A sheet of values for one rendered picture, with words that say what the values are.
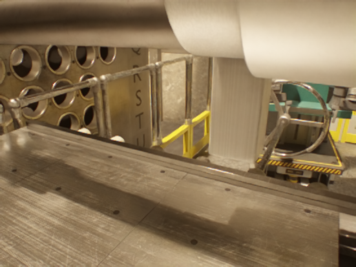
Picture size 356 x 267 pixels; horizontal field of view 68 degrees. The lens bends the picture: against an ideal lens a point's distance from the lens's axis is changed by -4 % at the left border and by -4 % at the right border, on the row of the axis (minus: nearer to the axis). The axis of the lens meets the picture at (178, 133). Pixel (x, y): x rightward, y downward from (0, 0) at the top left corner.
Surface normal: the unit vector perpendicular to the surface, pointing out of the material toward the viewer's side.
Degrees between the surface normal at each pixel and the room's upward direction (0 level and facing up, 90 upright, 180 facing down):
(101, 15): 85
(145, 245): 0
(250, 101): 90
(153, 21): 95
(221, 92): 90
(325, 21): 115
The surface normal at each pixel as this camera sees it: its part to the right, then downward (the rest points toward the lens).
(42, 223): 0.00, -0.92
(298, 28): -0.40, 0.76
